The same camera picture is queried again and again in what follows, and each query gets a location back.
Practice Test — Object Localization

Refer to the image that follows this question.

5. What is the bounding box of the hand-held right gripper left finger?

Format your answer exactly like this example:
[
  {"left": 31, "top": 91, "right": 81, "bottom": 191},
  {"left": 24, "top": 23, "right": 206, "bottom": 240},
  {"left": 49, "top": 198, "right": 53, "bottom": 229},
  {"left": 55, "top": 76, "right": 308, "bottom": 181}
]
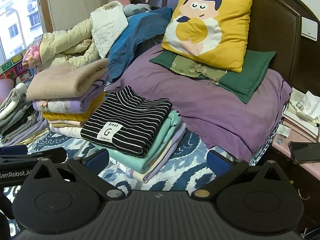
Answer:
[{"left": 32, "top": 148, "right": 132, "bottom": 200}]

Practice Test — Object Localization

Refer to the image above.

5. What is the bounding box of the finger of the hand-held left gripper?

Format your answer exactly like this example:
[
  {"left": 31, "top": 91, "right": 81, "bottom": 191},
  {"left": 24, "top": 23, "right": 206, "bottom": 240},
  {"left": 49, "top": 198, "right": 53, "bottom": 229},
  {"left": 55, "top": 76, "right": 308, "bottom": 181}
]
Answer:
[
  {"left": 0, "top": 145, "right": 28, "bottom": 155},
  {"left": 0, "top": 147, "right": 67, "bottom": 165}
]

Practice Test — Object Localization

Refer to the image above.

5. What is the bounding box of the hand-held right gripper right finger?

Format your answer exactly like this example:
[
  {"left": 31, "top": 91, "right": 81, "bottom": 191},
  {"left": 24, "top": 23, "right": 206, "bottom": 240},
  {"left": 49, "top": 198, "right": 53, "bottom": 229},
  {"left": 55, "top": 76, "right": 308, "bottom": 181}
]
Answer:
[{"left": 191, "top": 149, "right": 290, "bottom": 200}]

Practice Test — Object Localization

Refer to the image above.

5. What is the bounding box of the black white striped shirt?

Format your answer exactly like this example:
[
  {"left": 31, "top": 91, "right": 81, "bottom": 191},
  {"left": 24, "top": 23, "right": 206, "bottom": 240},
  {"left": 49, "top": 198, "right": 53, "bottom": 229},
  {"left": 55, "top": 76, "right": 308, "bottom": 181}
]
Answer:
[{"left": 80, "top": 85, "right": 173, "bottom": 158}]

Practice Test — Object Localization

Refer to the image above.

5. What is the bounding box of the stack of grey folded clothes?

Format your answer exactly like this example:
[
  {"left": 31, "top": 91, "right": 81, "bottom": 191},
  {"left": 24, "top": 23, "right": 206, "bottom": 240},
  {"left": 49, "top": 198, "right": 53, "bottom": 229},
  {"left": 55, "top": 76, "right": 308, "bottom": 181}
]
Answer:
[{"left": 0, "top": 82, "right": 49, "bottom": 147}]

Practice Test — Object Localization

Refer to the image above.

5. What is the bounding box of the blue white patterned bedsheet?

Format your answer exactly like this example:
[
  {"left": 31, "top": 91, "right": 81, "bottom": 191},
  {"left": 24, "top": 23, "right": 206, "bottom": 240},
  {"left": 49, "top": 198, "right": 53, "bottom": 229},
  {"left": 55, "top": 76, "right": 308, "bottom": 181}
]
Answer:
[{"left": 0, "top": 80, "right": 283, "bottom": 230}]

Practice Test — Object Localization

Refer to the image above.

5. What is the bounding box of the white lilac folded garment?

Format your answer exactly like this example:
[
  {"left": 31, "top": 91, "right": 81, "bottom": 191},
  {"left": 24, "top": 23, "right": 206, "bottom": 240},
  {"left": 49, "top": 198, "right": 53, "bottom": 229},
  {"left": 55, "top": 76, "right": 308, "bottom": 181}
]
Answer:
[{"left": 49, "top": 124, "right": 90, "bottom": 139}]

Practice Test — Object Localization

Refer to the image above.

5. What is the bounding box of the cream folded garment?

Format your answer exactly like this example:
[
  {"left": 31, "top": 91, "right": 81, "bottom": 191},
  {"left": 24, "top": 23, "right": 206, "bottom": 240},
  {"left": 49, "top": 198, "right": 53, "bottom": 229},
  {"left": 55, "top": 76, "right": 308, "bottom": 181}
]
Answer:
[{"left": 132, "top": 140, "right": 175, "bottom": 183}]

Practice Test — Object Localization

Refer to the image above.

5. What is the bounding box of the purple duvet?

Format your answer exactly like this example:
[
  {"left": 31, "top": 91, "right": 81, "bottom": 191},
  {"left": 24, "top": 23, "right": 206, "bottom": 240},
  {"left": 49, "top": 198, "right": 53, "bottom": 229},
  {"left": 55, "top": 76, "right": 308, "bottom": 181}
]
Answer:
[{"left": 107, "top": 44, "right": 293, "bottom": 163}]

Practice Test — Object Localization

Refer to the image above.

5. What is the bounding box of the pale pink folded garment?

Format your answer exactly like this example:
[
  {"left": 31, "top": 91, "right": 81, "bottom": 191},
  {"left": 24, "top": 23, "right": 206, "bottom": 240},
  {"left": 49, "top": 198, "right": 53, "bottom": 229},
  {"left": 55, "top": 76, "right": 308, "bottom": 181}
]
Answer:
[{"left": 49, "top": 120, "right": 87, "bottom": 128}]

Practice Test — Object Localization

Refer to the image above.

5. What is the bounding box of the mint green folded garment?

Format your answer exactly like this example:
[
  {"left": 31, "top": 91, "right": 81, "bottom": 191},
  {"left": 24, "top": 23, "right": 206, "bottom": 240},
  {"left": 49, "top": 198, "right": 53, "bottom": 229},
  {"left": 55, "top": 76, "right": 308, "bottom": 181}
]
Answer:
[{"left": 94, "top": 110, "right": 187, "bottom": 174}]

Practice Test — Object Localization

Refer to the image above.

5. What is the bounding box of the mustard yellow folded garment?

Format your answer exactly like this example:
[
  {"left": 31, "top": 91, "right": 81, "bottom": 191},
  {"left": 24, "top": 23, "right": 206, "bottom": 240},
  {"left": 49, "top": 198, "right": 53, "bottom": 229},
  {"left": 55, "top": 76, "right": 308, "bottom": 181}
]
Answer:
[{"left": 42, "top": 91, "right": 107, "bottom": 123}]

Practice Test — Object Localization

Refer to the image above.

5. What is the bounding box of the lilac floral folded garment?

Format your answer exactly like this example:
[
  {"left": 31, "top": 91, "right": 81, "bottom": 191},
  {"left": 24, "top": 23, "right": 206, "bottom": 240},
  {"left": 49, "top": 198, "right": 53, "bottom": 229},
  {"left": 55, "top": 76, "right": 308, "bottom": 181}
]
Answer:
[{"left": 32, "top": 74, "right": 109, "bottom": 113}]

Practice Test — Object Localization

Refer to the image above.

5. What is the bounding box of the pink nightstand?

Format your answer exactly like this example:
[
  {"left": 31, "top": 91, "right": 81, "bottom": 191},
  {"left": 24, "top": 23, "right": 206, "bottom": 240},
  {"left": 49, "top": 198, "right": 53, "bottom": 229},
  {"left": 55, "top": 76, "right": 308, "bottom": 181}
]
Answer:
[{"left": 271, "top": 127, "right": 320, "bottom": 230}]

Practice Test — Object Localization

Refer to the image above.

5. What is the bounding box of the white paper packet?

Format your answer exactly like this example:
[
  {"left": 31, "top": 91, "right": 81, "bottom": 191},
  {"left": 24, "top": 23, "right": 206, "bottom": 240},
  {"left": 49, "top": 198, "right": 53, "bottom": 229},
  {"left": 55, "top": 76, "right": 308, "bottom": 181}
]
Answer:
[{"left": 277, "top": 125, "right": 291, "bottom": 138}]

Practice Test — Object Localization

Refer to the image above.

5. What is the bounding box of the colourful alphabet foam mat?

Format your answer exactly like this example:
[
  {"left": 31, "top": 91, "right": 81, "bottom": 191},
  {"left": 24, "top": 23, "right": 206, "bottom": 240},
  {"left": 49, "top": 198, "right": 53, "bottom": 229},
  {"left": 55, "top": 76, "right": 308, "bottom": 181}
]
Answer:
[{"left": 0, "top": 52, "right": 38, "bottom": 83}]

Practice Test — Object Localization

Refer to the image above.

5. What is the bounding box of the beige folded sweater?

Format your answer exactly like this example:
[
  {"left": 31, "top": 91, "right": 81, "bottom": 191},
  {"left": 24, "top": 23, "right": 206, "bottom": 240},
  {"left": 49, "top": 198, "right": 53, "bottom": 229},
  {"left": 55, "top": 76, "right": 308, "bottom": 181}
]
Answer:
[{"left": 26, "top": 59, "right": 110, "bottom": 102}]

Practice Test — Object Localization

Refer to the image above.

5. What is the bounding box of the black phone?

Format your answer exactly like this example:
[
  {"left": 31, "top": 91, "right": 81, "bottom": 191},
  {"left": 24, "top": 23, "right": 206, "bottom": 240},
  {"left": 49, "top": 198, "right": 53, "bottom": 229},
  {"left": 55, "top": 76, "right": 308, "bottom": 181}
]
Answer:
[{"left": 287, "top": 141, "right": 320, "bottom": 165}]

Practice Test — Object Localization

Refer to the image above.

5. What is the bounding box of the stack of books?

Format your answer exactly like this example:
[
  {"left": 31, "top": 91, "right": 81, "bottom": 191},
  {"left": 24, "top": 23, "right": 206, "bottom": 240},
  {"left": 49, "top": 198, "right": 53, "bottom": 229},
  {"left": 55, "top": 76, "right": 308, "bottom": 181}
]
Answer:
[{"left": 282, "top": 87, "right": 320, "bottom": 143}]

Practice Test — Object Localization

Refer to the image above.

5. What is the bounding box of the green pillow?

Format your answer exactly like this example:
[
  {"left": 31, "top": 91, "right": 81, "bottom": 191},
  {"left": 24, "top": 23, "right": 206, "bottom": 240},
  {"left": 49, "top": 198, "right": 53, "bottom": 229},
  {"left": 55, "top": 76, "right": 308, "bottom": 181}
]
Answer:
[{"left": 149, "top": 50, "right": 276, "bottom": 104}]

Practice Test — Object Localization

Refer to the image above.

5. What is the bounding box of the pink floral cloth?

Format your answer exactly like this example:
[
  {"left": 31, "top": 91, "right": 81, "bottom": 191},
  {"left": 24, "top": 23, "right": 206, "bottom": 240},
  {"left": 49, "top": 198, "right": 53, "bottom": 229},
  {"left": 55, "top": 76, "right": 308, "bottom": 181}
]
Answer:
[{"left": 22, "top": 42, "right": 43, "bottom": 68}]

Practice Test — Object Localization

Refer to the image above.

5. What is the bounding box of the white crumpled tissue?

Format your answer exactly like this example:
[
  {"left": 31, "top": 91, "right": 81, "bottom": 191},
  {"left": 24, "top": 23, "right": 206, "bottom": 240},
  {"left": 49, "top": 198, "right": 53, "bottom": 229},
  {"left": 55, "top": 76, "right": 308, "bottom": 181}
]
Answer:
[{"left": 299, "top": 91, "right": 320, "bottom": 120}]

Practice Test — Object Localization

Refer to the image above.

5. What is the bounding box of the cream quilted jacket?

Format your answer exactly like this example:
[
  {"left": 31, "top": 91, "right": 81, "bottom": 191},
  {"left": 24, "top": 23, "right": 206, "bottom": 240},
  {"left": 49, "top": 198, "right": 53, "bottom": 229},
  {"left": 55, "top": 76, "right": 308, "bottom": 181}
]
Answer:
[{"left": 37, "top": 1, "right": 129, "bottom": 67}]

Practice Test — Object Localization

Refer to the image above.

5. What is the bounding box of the blue jacket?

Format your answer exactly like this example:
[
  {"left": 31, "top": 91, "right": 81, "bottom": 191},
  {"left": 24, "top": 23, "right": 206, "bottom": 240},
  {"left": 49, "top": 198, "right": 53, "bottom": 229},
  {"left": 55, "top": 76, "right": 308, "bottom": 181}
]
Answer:
[{"left": 107, "top": 7, "right": 173, "bottom": 83}]

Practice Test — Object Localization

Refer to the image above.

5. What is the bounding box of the yellow cartoon pillow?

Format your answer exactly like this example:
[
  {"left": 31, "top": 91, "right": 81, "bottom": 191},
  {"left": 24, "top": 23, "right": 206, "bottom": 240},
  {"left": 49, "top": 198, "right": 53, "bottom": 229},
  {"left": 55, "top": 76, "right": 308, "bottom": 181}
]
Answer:
[{"left": 161, "top": 0, "right": 254, "bottom": 73}]

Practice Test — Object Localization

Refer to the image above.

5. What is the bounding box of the dark wooden headboard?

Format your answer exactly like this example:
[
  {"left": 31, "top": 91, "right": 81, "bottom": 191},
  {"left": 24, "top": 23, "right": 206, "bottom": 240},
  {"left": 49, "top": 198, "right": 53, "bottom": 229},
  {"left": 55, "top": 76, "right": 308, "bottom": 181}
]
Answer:
[{"left": 129, "top": 0, "right": 320, "bottom": 93}]

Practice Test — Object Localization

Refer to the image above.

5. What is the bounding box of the grey blue plush toy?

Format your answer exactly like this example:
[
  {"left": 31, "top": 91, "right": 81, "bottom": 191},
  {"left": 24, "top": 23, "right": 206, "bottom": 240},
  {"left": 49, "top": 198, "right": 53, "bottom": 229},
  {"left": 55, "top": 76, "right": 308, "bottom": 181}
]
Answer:
[{"left": 122, "top": 3, "right": 152, "bottom": 17}]

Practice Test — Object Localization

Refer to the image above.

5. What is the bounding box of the window with wooden frame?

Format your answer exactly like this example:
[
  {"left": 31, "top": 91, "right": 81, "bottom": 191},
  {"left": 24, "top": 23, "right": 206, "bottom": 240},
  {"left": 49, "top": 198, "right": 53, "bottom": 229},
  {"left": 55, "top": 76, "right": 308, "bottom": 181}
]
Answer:
[{"left": 0, "top": 0, "right": 54, "bottom": 65}]

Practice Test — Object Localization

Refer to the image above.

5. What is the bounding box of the white wall switch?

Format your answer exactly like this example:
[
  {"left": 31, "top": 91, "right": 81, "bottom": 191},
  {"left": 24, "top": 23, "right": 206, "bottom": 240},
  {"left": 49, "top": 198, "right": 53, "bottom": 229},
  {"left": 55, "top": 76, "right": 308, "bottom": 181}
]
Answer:
[{"left": 301, "top": 17, "right": 320, "bottom": 40}]

